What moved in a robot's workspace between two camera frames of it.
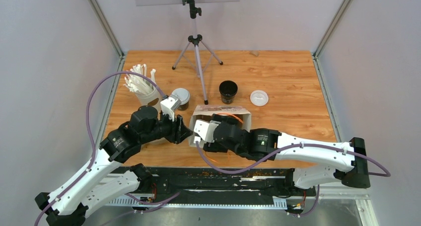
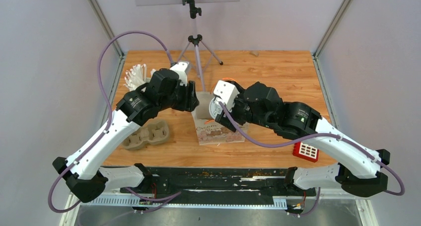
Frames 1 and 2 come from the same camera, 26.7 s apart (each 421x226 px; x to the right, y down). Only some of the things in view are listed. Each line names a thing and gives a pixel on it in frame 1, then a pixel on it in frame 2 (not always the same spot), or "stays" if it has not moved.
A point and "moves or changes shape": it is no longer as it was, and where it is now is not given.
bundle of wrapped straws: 136,84 stays
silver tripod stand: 195,12 stays
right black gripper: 214,146 to 232,113
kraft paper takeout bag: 205,112 moves or changes shape
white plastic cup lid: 183,94 moves or changes shape
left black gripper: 182,131 to 189,94
